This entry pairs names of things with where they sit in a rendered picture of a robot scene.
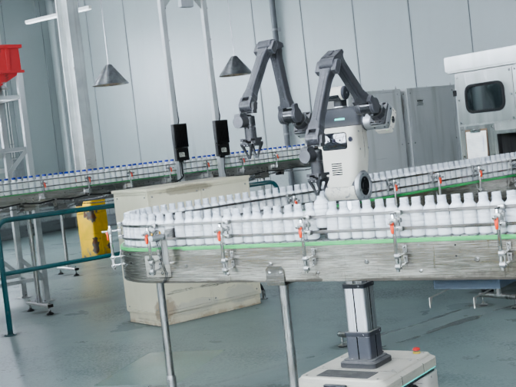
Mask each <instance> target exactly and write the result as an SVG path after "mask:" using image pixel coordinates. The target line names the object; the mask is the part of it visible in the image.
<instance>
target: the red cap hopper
mask: <svg viewBox="0 0 516 387"><path fill-rule="evenodd" d="M21 47H22V45H0V135H1V141H2V149H0V160H1V159H2V158H3V159H4V165H5V177H6V178H8V182H9V183H11V182H12V179H11V178H13V175H12V173H13V171H14V170H15V168H16V167H17V166H18V165H19V163H20V162H21V161H22V159H23V158H24V156H25V159H26V166H27V172H28V176H33V180H35V168H34V161H33V155H32V148H31V136H30V130H29V123H28V112H27V105H26V99H25V87H24V81H23V74H22V73H24V72H25V70H22V68H21V62H20V57H19V52H18V50H19V48H21ZM13 77H15V79H16V85H17V92H18V95H8V96H3V95H2V85H3V84H5V83H6V82H7V81H9V80H11V79H12V78H13ZM17 100H18V103H19V110H20V116H21V128H22V135H23V141H24V147H13V148H9V144H8V132H7V126H6V119H5V108H4V103H8V102H11V101H17ZM18 151H23V152H22V153H21V155H20V156H19V158H18V159H17V160H16V162H15V163H14V164H13V165H12V163H11V157H10V153H12V152H18ZM28 179H29V178H28ZM10 214H11V217H15V216H18V212H17V210H12V211H10ZM33 221H34V228H35V240H36V247H37V253H38V265H39V266H41V265H46V260H45V248H44V242H43V236H42V229H41V218H37V219H33ZM12 232H13V238H14V245H15V256H16V263H17V269H18V270H19V269H24V265H25V266H27V267H28V268H29V267H32V265H31V264H30V263H28V262H27V261H26V260H24V259H23V256H22V243H21V237H20V230H19V224H18V221H15V222H12ZM4 263H5V267H7V268H8V269H9V270H11V271H12V270H15V268H13V267H12V266H10V265H9V264H8V263H6V262H5V261H4ZM39 271H40V272H39ZM39 271H38V280H41V289H42V295H43V300H42V301H43V303H45V302H49V301H53V300H54V299H51V298H50V292H49V285H48V273H47V269H45V270H39ZM15 278H18V280H16V281H11V282H7V286H14V285H18V284H19V287H20V294H21V297H17V298H18V299H24V298H28V297H31V296H28V293H27V286H26V283H30V282H34V277H33V274H28V273H20V274H15V275H11V276H6V280H10V279H15ZM26 278H28V279H26Z"/></svg>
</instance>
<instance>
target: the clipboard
mask: <svg viewBox="0 0 516 387"><path fill-rule="evenodd" d="M465 140H466V148H467V158H468V159H471V158H474V159H475V158H476V157H480V162H481V157H486V156H489V148H488V131H487V128H482V129H481V128H480V129H479V128H477V129H471V130H466V131H465Z"/></svg>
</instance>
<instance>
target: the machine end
mask: <svg viewBox="0 0 516 387"><path fill-rule="evenodd" d="M444 64H445V73H447V74H455V88H456V91H453V97H456V96H457V104H458V119H459V127H460V135H461V149H462V157H463V160H466V159H468V158H467V148H466V140H465V131H466V130H471V129H477V128H479V129H480V128H481V129H482V128H487V131H488V148H489V156H490V158H491V155H497V154H506V153H512V152H516V45H512V46H507V47H503V48H496V49H491V50H487V51H479V52H474V53H470V54H465V55H457V56H453V57H448V58H444Z"/></svg>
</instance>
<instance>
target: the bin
mask: <svg viewBox="0 0 516 387"><path fill-rule="evenodd" d="M514 281H516V279H474V280H433V285H434V289H446V290H444V291H441V292H440V293H437V294H435V295H434V296H430V297H429V305H430V308H431V307H432V297H435V296H437V295H439V294H441V293H443V292H445V291H448V290H450V289H489V290H487V291H485V292H483V293H481V294H479V295H477V296H475V297H473V301H474V309H475V307H476V300H477V297H479V296H481V295H483V294H485V293H487V292H488V291H490V290H492V289H501V288H503V287H505V286H507V285H508V284H510V283H513V282H514Z"/></svg>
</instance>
